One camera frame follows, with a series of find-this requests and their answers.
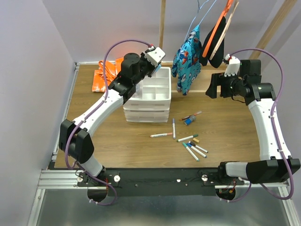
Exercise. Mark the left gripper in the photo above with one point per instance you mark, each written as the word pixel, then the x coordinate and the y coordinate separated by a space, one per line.
pixel 152 67

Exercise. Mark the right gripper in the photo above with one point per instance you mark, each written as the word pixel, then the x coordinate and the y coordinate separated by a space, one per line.
pixel 218 79

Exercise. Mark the white plastic drawer organizer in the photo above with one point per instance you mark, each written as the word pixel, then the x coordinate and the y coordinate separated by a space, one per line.
pixel 154 105

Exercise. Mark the light blue highlighter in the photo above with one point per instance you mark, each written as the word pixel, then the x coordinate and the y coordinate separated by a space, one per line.
pixel 157 70

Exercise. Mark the clear jar of paperclips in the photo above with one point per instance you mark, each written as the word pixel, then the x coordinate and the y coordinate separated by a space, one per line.
pixel 138 92

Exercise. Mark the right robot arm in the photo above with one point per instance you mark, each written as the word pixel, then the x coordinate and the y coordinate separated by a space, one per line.
pixel 243 78

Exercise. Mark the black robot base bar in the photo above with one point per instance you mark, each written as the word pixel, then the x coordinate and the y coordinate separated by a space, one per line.
pixel 168 181

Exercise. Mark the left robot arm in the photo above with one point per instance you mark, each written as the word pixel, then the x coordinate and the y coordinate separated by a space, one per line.
pixel 75 136

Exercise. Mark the black garment on hanger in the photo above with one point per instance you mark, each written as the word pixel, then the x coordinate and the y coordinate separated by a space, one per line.
pixel 218 57

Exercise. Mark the orange tie-dye cloth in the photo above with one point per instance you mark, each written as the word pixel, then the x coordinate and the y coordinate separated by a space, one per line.
pixel 110 71

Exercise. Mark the orange red pen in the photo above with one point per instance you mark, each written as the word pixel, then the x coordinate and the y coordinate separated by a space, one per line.
pixel 184 118

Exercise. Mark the blue patterned shirt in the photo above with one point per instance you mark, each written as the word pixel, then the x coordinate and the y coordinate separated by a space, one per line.
pixel 186 66

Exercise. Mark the wooden hanger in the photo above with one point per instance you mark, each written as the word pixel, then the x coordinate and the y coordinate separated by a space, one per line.
pixel 224 30

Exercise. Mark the blue grey stamp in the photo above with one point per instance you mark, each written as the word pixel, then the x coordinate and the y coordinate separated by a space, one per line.
pixel 189 120

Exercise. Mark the green capped white marker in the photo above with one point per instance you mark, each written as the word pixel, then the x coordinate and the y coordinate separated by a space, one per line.
pixel 186 138

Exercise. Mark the purple capped white marker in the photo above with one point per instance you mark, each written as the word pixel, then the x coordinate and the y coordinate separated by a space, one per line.
pixel 173 127

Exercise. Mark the black capped white marker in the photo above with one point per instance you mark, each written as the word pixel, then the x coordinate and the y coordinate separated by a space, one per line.
pixel 200 148

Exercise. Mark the peach capped white marker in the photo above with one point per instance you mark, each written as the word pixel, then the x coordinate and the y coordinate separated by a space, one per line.
pixel 161 135

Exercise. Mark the blue capped white marker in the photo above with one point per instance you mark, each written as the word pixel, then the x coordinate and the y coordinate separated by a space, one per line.
pixel 198 151

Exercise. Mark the teal capped white marker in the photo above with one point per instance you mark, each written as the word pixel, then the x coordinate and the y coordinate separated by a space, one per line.
pixel 189 150

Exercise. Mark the orange hanger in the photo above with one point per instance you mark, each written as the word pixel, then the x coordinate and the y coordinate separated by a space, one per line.
pixel 223 14

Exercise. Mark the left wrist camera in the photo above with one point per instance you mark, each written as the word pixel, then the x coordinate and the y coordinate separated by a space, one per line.
pixel 154 55

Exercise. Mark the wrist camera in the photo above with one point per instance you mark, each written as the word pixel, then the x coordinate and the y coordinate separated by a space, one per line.
pixel 233 66
pixel 154 55

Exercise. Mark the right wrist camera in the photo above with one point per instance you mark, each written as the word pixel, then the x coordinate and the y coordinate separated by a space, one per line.
pixel 233 66

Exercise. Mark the wooden clothes rack frame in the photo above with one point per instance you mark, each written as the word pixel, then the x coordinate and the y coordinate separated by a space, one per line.
pixel 283 7

